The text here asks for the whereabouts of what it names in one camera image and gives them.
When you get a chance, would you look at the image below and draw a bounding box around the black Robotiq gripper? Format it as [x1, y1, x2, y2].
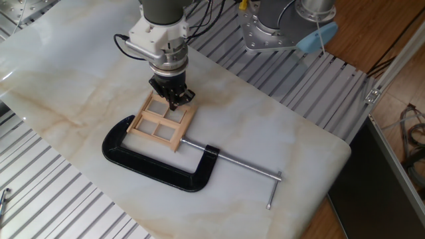
[148, 71, 196, 112]

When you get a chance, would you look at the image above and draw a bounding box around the wooden sliding window sash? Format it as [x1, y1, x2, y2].
[143, 95, 189, 127]

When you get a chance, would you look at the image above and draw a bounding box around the marble pattern slab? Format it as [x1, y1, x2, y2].
[0, 0, 352, 239]

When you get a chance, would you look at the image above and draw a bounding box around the white zip tie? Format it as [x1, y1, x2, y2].
[314, 19, 325, 54]

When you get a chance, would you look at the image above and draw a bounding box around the silver perforated metal plate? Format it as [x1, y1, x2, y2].
[0, 0, 59, 26]

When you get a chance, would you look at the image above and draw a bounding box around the black flat panel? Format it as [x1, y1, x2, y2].
[327, 118, 425, 239]

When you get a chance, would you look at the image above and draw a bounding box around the aluminium extrusion bar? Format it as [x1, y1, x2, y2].
[365, 19, 425, 106]

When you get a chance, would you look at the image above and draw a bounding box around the wooden miniature window frame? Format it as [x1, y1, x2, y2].
[126, 90, 199, 153]

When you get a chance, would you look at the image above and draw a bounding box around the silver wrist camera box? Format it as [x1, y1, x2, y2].
[124, 39, 167, 66]

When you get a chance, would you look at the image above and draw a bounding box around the white printed wrist mount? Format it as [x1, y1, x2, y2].
[127, 16, 191, 57]

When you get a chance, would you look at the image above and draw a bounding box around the black C-clamp frame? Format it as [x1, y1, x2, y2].
[102, 114, 220, 193]

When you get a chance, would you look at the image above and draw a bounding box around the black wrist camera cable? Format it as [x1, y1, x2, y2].
[113, 33, 147, 62]

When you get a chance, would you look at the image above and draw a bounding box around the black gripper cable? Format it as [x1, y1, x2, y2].
[184, 0, 226, 44]

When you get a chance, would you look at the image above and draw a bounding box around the silver clamp screw with handle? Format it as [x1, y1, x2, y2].
[180, 137, 283, 210]

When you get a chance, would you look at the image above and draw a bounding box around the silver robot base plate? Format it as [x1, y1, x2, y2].
[238, 1, 299, 53]

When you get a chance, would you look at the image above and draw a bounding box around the silver corner bracket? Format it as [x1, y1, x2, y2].
[364, 87, 382, 106]

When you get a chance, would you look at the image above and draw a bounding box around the black floor cable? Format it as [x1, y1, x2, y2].
[366, 6, 425, 78]

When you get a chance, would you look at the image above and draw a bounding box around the aluminium frame leg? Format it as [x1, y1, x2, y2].
[367, 115, 425, 202]

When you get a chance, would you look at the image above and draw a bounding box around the grey floor cable bundle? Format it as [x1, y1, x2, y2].
[398, 103, 425, 189]

